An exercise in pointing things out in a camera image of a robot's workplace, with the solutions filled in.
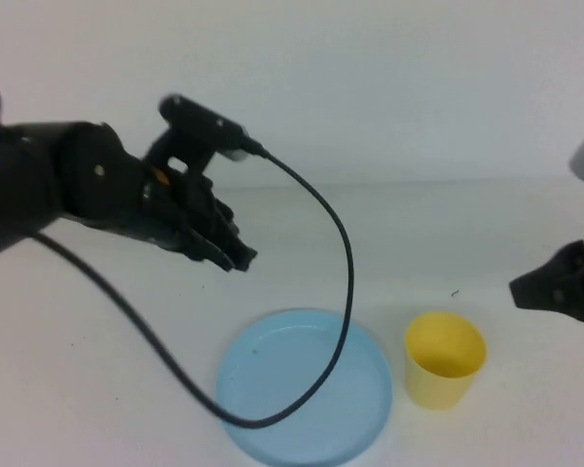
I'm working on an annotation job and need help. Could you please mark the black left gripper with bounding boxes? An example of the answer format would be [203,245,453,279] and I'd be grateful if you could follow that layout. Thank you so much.
[126,129,259,273]

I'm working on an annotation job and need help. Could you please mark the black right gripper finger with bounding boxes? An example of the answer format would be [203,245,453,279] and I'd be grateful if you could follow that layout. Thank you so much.
[509,239,584,324]

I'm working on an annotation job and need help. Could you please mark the light blue round plate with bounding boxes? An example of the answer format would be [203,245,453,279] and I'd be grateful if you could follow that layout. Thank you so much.
[215,307,395,467]

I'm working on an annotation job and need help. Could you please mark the yellow plastic cup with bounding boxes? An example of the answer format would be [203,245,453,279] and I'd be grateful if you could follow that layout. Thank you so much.
[405,311,489,412]

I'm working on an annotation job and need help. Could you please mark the black camera cable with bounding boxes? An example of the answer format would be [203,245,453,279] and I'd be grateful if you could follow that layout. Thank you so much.
[31,138,355,431]

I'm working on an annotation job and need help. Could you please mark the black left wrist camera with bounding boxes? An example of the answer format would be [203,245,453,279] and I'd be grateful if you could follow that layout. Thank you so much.
[158,93,265,162]

